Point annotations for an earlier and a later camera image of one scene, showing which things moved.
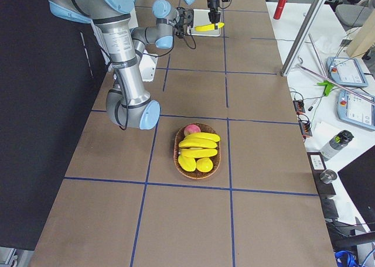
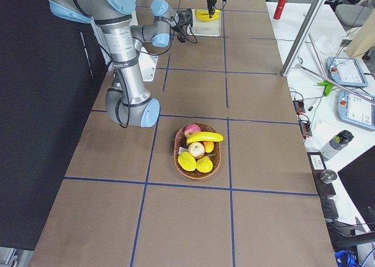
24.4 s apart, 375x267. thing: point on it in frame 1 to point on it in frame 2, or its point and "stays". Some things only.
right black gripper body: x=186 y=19 stays
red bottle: x=282 y=4 stays
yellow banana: x=197 y=143 to x=203 y=14
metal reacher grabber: x=329 y=85 stays
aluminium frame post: x=306 y=29 stays
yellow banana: x=197 y=153 to x=204 y=136
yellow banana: x=209 y=136 to x=206 y=17
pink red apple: x=191 y=129 stays
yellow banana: x=208 y=27 to x=199 y=12
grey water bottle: x=336 y=144 stays
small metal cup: x=328 y=175 stays
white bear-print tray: x=201 y=17 stays
